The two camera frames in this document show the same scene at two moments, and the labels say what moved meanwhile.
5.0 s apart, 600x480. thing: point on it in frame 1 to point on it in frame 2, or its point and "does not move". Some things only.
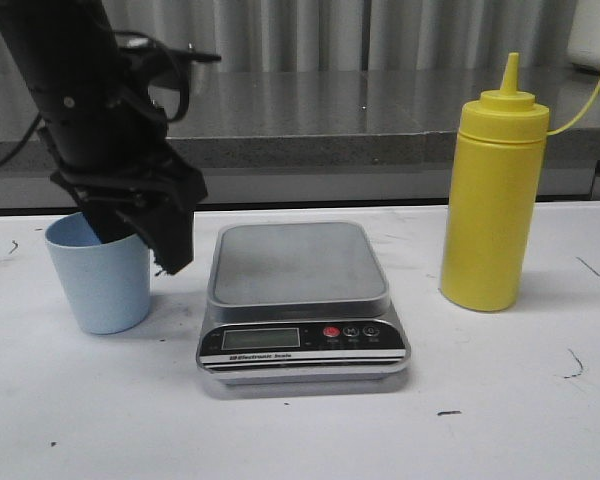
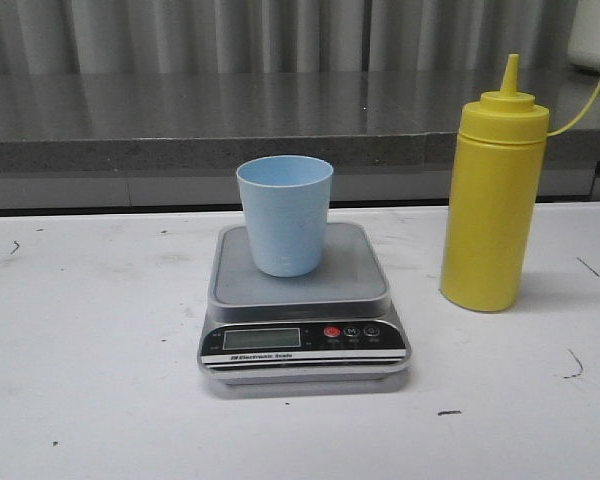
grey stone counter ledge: x=323 y=139 does not move
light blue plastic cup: x=110 y=284 to x=287 y=202
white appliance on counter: x=590 y=35 does not move
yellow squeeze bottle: x=500 y=146 does not move
